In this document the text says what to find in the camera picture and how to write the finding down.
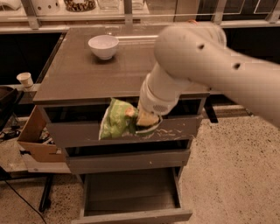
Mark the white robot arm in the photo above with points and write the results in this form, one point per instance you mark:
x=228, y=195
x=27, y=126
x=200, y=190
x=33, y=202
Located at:
x=197, y=53

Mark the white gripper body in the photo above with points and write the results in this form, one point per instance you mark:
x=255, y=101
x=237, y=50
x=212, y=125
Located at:
x=152, y=101

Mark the white perforated container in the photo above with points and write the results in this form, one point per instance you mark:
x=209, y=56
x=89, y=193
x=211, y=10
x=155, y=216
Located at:
x=45, y=7

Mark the grey drawer cabinet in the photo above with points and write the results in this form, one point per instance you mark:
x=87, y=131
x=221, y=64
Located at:
x=78, y=78

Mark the black metal stand leg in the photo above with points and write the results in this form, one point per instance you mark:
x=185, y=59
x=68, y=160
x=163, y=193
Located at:
x=45, y=201

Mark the white ceramic bowl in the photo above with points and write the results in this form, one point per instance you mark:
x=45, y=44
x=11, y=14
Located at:
x=103, y=46

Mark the grey open bottom drawer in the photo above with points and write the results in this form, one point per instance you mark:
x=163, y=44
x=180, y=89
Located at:
x=133, y=197

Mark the green jalapeno chip bag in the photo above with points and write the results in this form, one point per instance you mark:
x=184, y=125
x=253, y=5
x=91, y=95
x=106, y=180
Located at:
x=120, y=120

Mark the white paper cup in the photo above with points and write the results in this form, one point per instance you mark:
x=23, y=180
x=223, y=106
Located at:
x=25, y=79

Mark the brown cardboard box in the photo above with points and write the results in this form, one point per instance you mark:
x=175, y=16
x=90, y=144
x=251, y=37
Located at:
x=30, y=141

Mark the jar of nuts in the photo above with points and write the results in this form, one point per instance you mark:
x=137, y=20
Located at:
x=79, y=5

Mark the grey top drawer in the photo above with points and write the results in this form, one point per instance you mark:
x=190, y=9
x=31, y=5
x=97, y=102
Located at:
x=78, y=126

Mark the grey middle drawer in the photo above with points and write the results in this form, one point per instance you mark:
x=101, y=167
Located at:
x=127, y=156

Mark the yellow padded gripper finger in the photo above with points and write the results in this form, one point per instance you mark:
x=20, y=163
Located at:
x=145, y=118

